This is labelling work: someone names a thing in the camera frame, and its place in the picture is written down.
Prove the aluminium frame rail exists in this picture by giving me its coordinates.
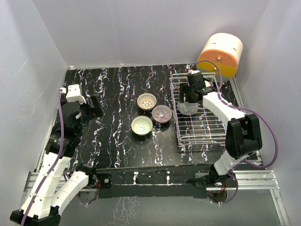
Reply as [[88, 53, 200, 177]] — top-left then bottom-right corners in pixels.
[[206, 75, 291, 226]]

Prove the green patterned white bowl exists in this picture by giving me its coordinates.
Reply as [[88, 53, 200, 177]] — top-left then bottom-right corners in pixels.
[[131, 116, 153, 136]]

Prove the white wire dish rack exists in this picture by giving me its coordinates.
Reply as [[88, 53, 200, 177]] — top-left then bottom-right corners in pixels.
[[170, 73, 226, 145]]

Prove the white orange patterned bowl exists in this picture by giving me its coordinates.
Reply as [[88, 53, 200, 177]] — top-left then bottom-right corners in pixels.
[[137, 93, 157, 111]]

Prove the purple striped bowl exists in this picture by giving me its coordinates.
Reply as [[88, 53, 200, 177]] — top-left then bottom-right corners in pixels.
[[151, 105, 173, 123]]

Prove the black front mounting bar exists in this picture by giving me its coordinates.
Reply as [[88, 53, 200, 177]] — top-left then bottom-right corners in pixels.
[[96, 164, 213, 199]]

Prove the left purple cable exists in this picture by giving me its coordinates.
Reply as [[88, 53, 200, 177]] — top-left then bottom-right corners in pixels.
[[20, 88, 66, 226]]

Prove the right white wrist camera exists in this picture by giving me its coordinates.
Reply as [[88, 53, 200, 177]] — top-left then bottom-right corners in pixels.
[[188, 70, 200, 75]]

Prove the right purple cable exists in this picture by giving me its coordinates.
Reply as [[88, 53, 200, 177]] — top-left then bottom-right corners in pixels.
[[188, 60, 280, 168]]

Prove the purple cable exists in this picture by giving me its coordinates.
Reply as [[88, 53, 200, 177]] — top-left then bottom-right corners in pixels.
[[188, 60, 280, 168], [20, 88, 66, 226]]

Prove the cream orange yellow drawer cabinet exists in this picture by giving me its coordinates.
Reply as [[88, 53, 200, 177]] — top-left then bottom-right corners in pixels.
[[196, 33, 243, 82]]

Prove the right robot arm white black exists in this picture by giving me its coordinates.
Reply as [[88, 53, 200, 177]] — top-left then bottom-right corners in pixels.
[[180, 70, 262, 187]]

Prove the blue patterned white bowl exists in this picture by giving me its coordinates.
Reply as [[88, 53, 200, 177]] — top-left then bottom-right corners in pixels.
[[205, 81, 212, 87]]

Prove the red white patterned bowl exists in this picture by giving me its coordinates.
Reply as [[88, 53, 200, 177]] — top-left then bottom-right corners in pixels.
[[177, 102, 198, 116]]

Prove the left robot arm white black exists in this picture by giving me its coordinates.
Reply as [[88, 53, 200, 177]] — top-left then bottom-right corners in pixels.
[[10, 95, 103, 226]]

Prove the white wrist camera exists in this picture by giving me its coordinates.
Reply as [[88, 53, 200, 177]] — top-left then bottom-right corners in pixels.
[[188, 70, 200, 75], [59, 84, 87, 105]]

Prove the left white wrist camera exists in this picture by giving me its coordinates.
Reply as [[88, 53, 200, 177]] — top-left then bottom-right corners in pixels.
[[59, 84, 87, 105]]

